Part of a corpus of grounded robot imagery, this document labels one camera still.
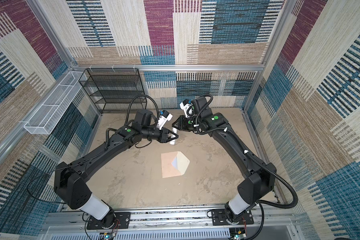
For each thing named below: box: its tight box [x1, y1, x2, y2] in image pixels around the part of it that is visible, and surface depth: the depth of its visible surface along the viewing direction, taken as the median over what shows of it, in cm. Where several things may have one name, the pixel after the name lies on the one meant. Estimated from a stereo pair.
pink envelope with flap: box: [161, 151, 190, 179], surface depth 94 cm
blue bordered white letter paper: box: [171, 156, 178, 170], surface depth 95 cm
